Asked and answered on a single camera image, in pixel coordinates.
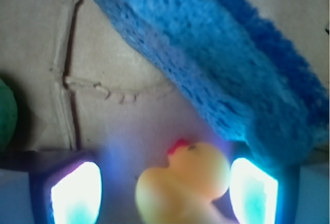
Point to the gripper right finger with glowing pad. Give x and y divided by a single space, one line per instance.
294 194

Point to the crumpled brown paper bag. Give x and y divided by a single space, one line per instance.
78 84

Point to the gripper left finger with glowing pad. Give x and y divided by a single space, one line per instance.
50 187

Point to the green ridged ball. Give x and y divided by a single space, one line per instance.
9 115

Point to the yellow rubber duck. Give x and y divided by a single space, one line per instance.
184 191

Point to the blue sponge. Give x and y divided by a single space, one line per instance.
239 72

